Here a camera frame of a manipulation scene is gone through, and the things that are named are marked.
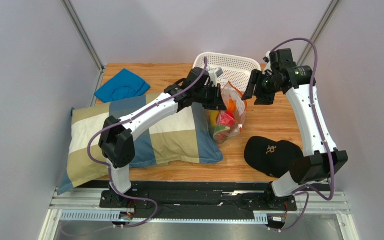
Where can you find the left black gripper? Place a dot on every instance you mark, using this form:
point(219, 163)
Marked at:
point(218, 103)

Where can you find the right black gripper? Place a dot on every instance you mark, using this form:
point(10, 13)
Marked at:
point(260, 89)

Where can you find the clear orange zip bag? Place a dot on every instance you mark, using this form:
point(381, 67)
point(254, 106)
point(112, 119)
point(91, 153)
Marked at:
point(222, 133)

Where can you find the fake red apple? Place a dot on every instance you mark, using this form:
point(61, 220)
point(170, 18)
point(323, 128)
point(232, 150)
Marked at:
point(226, 118)

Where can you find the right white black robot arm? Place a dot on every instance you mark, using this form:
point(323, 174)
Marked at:
point(321, 158)

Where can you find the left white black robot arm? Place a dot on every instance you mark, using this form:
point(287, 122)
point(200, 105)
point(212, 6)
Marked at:
point(117, 141)

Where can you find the fake yellow green fruit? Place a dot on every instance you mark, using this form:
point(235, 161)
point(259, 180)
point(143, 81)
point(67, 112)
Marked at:
point(213, 118)

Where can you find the fake orange fruit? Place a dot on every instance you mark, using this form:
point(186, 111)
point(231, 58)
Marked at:
point(231, 106)

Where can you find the white perforated plastic basket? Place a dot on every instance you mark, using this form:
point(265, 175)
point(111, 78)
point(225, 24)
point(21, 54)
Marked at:
point(236, 69)

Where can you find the black baseball cap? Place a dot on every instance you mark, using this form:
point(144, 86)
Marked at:
point(271, 157)

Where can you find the blue folded cloth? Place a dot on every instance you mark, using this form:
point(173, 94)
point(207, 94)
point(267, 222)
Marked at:
point(123, 85)

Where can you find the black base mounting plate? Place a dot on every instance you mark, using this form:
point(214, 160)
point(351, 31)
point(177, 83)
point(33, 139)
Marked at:
point(195, 200)

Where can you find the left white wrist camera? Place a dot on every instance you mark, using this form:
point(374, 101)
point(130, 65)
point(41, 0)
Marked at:
point(214, 74)

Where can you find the right aluminium frame post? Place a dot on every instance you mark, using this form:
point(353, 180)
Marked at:
point(319, 30)

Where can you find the aluminium frame post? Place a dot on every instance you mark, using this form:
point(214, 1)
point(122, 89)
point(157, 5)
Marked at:
point(319, 30)
point(76, 20)

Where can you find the left aluminium frame post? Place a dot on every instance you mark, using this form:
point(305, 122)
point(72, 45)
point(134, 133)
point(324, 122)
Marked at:
point(76, 20)

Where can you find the aluminium slotted rail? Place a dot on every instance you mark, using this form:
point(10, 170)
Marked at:
point(119, 217)

